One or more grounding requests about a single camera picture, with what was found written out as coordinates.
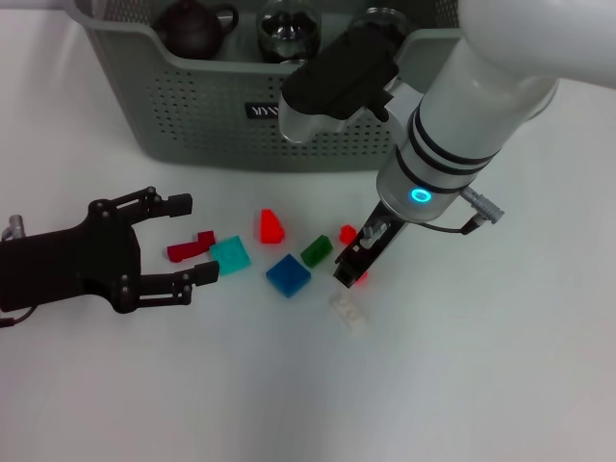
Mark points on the black ceramic teapot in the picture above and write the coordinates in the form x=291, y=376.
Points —
x=187, y=31

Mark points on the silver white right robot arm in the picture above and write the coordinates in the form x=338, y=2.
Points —
x=481, y=96

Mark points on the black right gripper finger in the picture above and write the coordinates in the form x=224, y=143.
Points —
x=346, y=276

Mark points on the grey-green perforated storage bin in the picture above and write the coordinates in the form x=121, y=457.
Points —
x=192, y=120

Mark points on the white plate brick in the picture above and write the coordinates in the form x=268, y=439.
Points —
x=349, y=313

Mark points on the green rectangular brick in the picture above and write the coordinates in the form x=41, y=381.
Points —
x=316, y=250

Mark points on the tall red wedge brick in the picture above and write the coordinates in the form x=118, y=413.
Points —
x=269, y=226

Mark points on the teal square plate brick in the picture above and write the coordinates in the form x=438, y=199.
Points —
x=230, y=255

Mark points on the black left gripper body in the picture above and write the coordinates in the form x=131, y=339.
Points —
x=72, y=264

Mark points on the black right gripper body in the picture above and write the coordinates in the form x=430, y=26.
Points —
x=380, y=231

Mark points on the small red cube brick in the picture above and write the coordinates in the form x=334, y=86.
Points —
x=363, y=277

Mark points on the dark red long brick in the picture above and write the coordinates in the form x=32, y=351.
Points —
x=185, y=250

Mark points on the glass teacup with black sleeve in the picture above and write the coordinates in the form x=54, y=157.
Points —
x=291, y=62
x=390, y=17
x=289, y=33

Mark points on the small red slope brick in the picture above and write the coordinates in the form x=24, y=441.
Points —
x=346, y=233

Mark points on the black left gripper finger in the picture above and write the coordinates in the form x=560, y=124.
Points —
x=180, y=204
x=208, y=273

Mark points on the blue square plate brick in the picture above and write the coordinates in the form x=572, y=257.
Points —
x=289, y=276

